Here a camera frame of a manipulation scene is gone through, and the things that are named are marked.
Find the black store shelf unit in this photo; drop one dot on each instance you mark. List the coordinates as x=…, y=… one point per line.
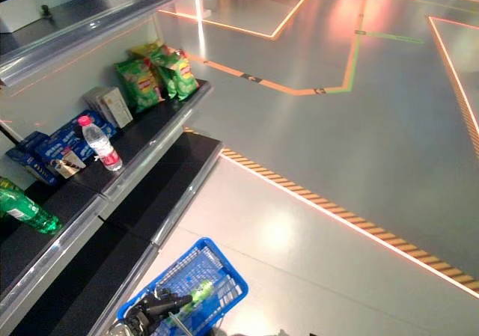
x=142, y=126

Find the small blue oreo box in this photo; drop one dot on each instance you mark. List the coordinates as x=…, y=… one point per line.
x=35, y=139

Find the blue plastic shopping basket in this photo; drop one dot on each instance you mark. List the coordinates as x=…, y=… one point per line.
x=224, y=276

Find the water bottle red label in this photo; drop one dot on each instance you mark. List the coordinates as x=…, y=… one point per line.
x=101, y=145

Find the green lays chips bag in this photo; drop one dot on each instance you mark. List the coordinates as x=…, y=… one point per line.
x=136, y=85
x=149, y=51
x=181, y=78

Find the small dark green object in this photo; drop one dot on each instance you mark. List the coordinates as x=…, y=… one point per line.
x=45, y=10

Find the beige cardboard box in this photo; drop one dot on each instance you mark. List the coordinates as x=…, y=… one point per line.
x=93, y=102
x=118, y=107

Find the wide blue oreo box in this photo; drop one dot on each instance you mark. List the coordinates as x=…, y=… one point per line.
x=93, y=126

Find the green sprite bottle yellow cap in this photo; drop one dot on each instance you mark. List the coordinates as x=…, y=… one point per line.
x=202, y=291
x=33, y=216

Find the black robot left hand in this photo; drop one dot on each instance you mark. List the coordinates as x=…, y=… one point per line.
x=157, y=308

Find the tall blue oreo box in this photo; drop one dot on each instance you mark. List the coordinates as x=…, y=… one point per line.
x=30, y=164

